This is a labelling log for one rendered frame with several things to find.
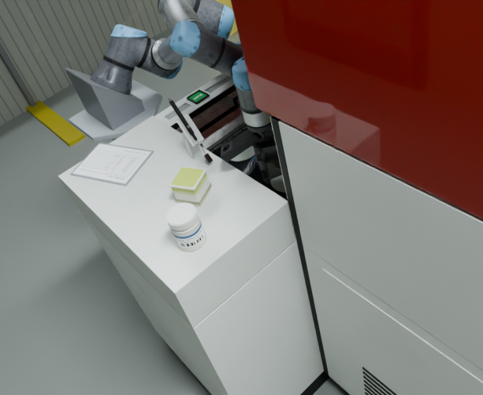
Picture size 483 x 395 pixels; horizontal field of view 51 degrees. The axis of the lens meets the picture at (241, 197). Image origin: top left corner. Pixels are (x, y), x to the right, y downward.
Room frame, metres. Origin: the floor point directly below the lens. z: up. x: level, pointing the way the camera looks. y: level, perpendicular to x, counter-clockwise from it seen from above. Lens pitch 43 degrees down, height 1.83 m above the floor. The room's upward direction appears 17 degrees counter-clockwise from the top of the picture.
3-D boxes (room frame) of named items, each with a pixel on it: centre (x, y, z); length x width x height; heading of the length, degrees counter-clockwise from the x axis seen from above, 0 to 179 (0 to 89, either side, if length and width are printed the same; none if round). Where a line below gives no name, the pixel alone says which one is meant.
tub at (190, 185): (0.98, 0.11, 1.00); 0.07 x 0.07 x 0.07; 56
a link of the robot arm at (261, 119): (1.01, -0.10, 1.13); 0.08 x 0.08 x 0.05
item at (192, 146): (1.13, 0.08, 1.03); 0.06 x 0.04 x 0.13; 29
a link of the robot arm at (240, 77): (1.01, -0.10, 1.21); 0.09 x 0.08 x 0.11; 0
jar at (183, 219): (0.83, 0.14, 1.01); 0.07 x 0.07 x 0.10
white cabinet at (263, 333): (1.20, -0.07, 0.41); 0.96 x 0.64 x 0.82; 119
